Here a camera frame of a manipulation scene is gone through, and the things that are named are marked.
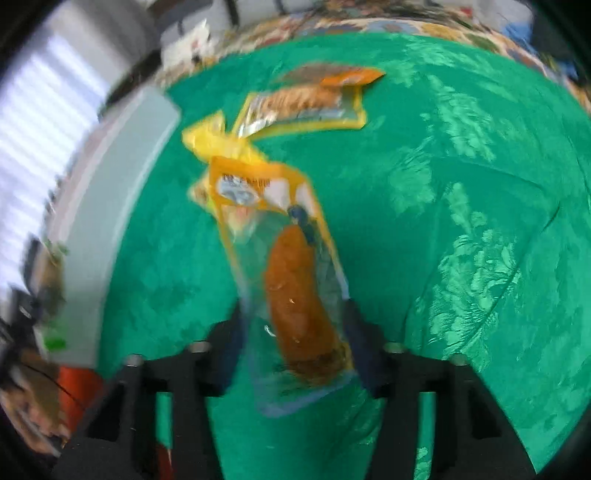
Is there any orange bread clear bag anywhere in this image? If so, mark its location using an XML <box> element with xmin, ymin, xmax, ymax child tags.
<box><xmin>191</xmin><ymin>156</ymin><xmax>353</xmax><ymax>417</ymax></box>

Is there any yellow peanut snack bag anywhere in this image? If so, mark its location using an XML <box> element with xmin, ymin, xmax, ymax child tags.
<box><xmin>181</xmin><ymin>84</ymin><xmax>367</xmax><ymax>164</ymax></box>

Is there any red gold biscuit pack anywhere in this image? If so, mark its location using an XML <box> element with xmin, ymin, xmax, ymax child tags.
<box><xmin>58</xmin><ymin>366</ymin><xmax>104</xmax><ymax>433</ymax></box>

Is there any green brown snack pack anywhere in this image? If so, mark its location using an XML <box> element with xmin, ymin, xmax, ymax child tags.
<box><xmin>22</xmin><ymin>237</ymin><xmax>69</xmax><ymax>354</ymax></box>

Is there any green embroidered bedspread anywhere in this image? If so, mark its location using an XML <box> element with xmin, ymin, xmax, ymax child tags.
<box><xmin>98</xmin><ymin>33</ymin><xmax>590</xmax><ymax>479</ymax></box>

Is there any orange brown snack pouch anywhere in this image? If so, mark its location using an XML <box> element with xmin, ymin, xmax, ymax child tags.
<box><xmin>280</xmin><ymin>62</ymin><xmax>386</xmax><ymax>88</ymax></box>

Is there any white plastic bag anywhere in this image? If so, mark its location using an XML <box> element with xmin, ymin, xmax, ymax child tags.
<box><xmin>160</xmin><ymin>19</ymin><xmax>216</xmax><ymax>70</ymax></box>

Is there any floral bed sheet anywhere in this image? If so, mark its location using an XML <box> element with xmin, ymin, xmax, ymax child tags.
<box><xmin>155</xmin><ymin>1</ymin><xmax>590</xmax><ymax>111</ymax></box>

